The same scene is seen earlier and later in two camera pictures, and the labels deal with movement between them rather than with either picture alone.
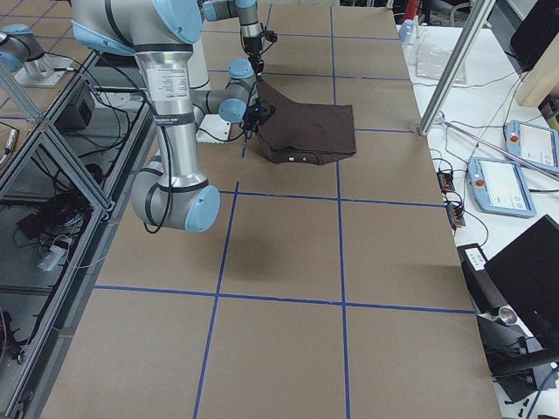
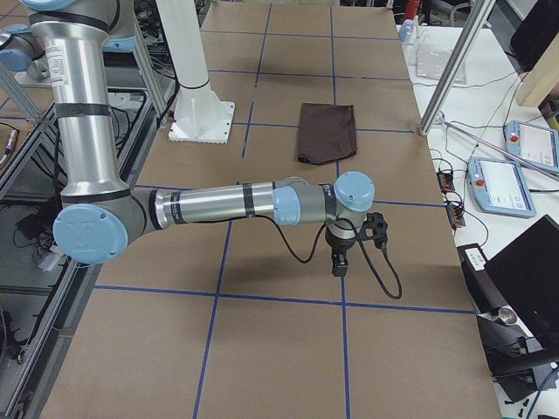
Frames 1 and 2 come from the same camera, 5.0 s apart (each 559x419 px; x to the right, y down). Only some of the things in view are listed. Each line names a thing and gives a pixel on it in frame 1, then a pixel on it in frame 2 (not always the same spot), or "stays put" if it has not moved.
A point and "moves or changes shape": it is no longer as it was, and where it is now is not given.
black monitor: [527, 271] stays put
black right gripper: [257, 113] → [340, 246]
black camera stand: [517, 366] stays put
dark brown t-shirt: [303, 132] moves or changes shape
